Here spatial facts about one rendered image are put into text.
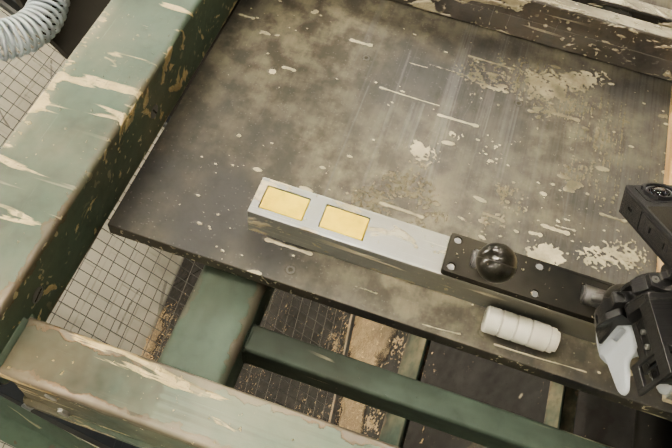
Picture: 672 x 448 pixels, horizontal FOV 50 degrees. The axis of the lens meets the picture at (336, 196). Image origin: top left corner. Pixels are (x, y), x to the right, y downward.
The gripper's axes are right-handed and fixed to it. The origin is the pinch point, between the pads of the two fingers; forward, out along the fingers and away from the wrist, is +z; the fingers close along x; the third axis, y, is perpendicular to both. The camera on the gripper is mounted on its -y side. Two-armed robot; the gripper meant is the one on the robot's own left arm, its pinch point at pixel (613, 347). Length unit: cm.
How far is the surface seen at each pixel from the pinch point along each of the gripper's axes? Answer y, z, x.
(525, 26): -51, 10, 4
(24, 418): -11, 57, -69
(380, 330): -110, 262, 22
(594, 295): -7.7, 5.3, 2.1
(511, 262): -6.8, -3.4, -9.3
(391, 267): -13.2, 10.1, -17.8
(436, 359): -83, 229, 40
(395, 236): -16.0, 8.1, -17.4
